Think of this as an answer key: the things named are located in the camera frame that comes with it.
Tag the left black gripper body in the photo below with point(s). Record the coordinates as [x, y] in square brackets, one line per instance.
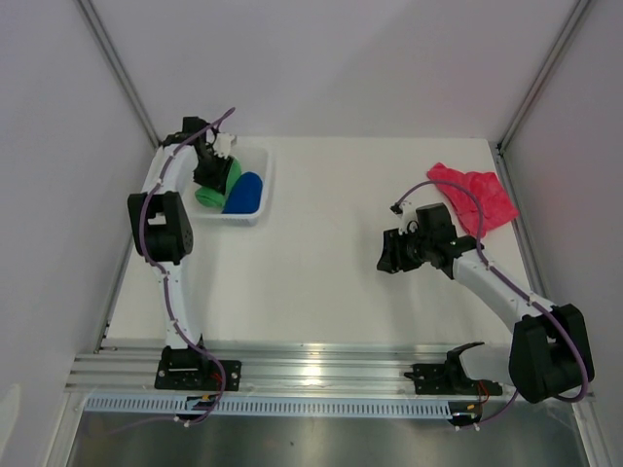
[212, 171]

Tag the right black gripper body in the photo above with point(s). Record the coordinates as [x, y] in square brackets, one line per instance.
[415, 248]

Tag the green towel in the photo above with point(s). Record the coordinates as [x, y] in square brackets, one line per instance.
[216, 180]

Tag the blue towel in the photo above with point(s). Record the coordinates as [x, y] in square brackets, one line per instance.
[245, 196]

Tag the pink towel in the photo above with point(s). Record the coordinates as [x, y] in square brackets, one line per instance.
[496, 205]

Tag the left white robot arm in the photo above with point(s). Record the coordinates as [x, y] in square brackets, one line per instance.
[160, 226]

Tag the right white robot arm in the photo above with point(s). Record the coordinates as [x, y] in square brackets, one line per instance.
[549, 354]

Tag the white plastic basket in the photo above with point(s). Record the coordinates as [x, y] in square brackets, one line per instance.
[174, 173]

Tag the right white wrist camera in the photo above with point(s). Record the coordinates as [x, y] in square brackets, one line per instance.
[406, 213]

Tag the right aluminium corner post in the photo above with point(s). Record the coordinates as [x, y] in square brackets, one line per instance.
[555, 54]

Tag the aluminium corner post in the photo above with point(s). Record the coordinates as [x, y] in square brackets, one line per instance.
[555, 54]
[114, 61]

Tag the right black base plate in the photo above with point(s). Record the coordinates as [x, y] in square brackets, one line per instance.
[433, 379]

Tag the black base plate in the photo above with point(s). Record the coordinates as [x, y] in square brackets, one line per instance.
[433, 379]
[198, 376]

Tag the aluminium front rail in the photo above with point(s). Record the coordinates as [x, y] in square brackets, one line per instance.
[273, 369]

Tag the left aluminium corner post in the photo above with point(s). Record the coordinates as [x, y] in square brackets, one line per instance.
[114, 61]

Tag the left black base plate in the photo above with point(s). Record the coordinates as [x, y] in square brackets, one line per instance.
[198, 376]

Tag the white slotted cable duct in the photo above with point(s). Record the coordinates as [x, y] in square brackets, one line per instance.
[280, 406]

